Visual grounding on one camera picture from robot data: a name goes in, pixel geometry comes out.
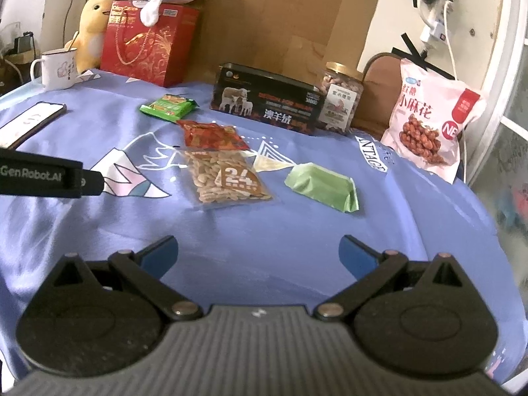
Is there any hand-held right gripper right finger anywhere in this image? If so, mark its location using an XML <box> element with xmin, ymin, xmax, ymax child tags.
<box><xmin>315</xmin><ymin>234</ymin><xmax>479</xmax><ymax>322</ymax></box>

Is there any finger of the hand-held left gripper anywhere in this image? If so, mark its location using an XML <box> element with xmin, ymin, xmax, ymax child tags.
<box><xmin>81</xmin><ymin>169</ymin><xmax>106</xmax><ymax>196</ymax></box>

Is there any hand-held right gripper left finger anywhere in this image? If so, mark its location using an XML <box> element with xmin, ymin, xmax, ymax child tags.
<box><xmin>49</xmin><ymin>235</ymin><xmax>203</xmax><ymax>322</ymax></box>

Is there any light green pastry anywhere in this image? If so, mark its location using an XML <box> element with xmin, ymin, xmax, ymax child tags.
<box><xmin>284</xmin><ymin>163</ymin><xmax>359</xmax><ymax>214</ymax></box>

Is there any clear melon seed packet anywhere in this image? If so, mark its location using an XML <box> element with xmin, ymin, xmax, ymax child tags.
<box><xmin>181</xmin><ymin>148</ymin><xmax>275</xmax><ymax>209</ymax></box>

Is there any green snack packet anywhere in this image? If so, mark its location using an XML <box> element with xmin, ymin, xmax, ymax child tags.
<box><xmin>139</xmin><ymin>93</ymin><xmax>199</xmax><ymax>122</ymax></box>

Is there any red snack packet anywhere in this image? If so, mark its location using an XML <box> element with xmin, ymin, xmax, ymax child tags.
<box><xmin>177</xmin><ymin>119</ymin><xmax>250</xmax><ymax>152</ymax></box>

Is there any black sheep print box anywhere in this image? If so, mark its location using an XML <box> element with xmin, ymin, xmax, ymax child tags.
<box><xmin>210</xmin><ymin>63</ymin><xmax>326</xmax><ymax>136</ymax></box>

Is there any smartphone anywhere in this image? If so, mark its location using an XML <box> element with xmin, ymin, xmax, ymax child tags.
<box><xmin>0</xmin><ymin>101</ymin><xmax>67</xmax><ymax>149</ymax></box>

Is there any blue printed tablecloth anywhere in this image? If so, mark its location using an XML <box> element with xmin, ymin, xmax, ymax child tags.
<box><xmin>0</xmin><ymin>68</ymin><xmax>516</xmax><ymax>384</ymax></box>

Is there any white enamel mug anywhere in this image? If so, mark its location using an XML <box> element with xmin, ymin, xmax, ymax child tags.
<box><xmin>30</xmin><ymin>47</ymin><xmax>79</xmax><ymax>91</ymax></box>

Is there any red gift bag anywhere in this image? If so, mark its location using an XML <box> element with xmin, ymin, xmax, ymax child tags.
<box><xmin>100</xmin><ymin>1</ymin><xmax>201</xmax><ymax>88</ymax></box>

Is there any nut jar with gold lid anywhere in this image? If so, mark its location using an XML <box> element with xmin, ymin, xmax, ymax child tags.
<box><xmin>315</xmin><ymin>62</ymin><xmax>366</xmax><ymax>135</ymax></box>

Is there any large pink snack bag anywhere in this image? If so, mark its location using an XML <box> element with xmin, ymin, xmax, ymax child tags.
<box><xmin>379</xmin><ymin>58</ymin><xmax>489</xmax><ymax>184</ymax></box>

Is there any yellow duck plush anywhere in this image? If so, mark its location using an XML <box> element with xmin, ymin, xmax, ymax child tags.
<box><xmin>64</xmin><ymin>0</ymin><xmax>116</xmax><ymax>74</ymax></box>

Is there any brown chair back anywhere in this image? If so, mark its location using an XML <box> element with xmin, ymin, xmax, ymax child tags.
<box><xmin>361</xmin><ymin>53</ymin><xmax>407</xmax><ymax>130</ymax></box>

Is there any black tape strip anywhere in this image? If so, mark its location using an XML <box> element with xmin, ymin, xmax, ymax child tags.
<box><xmin>392</xmin><ymin>35</ymin><xmax>454</xmax><ymax>79</ymax></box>

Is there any white power adapter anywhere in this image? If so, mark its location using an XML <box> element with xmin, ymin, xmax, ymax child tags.
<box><xmin>420</xmin><ymin>0</ymin><xmax>449</xmax><ymax>45</ymax></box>

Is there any white window frame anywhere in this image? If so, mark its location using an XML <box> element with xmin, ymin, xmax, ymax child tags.
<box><xmin>466</xmin><ymin>0</ymin><xmax>528</xmax><ymax>199</ymax></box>

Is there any wood pattern wall panel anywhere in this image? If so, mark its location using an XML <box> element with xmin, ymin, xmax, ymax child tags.
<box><xmin>105</xmin><ymin>0</ymin><xmax>384</xmax><ymax>95</ymax></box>

